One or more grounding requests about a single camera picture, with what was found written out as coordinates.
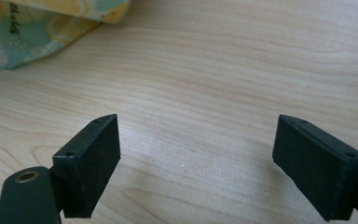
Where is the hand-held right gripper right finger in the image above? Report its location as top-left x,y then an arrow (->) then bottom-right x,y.
271,114 -> 358,222

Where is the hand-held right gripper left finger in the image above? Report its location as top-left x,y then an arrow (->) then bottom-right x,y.
52,113 -> 121,219

